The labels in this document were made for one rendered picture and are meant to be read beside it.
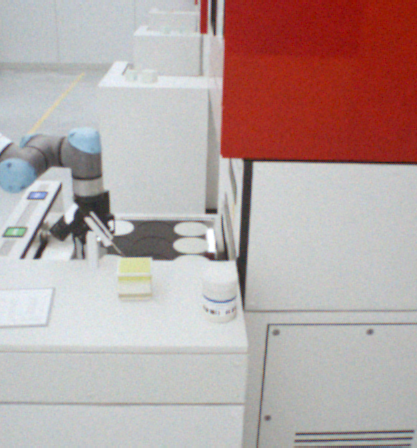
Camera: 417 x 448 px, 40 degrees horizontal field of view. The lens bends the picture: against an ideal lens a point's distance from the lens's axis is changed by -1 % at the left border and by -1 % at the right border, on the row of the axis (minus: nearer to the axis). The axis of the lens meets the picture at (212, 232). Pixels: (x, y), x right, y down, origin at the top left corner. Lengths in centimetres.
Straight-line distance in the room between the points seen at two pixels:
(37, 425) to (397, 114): 102
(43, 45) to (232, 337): 876
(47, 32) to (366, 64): 854
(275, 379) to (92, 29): 829
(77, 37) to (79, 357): 860
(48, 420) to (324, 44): 97
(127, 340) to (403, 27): 86
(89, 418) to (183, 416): 19
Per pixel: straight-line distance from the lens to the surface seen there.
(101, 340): 116
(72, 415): 127
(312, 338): 158
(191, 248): 163
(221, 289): 115
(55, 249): 170
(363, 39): 132
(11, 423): 131
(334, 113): 134
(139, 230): 174
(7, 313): 127
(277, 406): 171
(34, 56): 977
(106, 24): 950
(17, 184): 130
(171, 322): 120
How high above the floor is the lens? 164
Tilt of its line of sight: 25 degrees down
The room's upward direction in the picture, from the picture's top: 2 degrees clockwise
